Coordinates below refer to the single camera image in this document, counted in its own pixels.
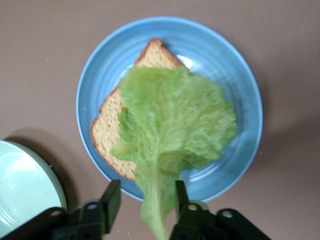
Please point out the mint green plate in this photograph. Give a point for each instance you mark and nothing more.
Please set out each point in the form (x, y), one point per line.
(22, 185)

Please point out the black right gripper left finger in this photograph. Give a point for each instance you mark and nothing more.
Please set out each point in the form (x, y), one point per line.
(105, 212)

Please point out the blue plate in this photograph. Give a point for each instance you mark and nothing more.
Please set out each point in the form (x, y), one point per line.
(215, 65)

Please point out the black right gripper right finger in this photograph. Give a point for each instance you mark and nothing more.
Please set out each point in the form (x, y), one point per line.
(195, 220)

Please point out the brown bread slice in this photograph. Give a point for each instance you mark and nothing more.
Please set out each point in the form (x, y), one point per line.
(107, 130)

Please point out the green lettuce leaf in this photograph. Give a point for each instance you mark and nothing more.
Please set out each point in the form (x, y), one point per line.
(172, 117)

